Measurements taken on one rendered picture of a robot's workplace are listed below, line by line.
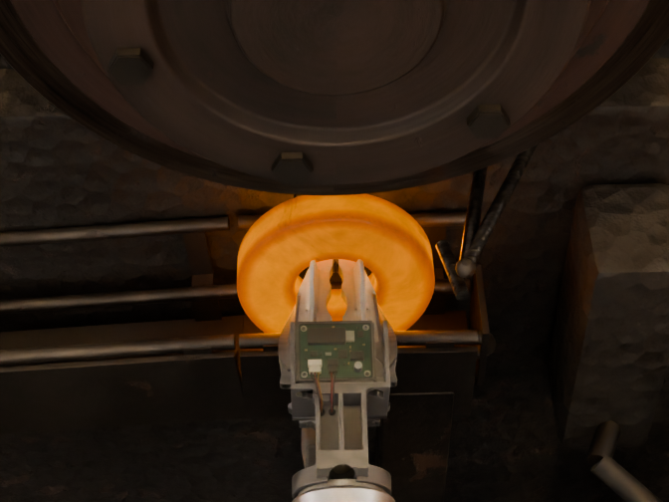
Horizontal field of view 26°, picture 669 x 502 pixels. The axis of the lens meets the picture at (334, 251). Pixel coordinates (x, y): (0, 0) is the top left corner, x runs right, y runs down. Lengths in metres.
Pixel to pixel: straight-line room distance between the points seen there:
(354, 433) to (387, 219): 0.17
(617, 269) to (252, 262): 0.28
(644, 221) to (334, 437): 0.30
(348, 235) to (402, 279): 0.07
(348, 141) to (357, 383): 0.22
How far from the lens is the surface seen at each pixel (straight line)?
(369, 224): 1.10
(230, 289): 1.20
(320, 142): 0.88
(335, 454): 1.00
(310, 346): 1.04
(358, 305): 1.10
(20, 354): 1.19
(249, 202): 1.17
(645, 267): 1.12
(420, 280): 1.15
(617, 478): 1.24
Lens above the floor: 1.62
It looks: 48 degrees down
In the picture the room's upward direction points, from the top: straight up
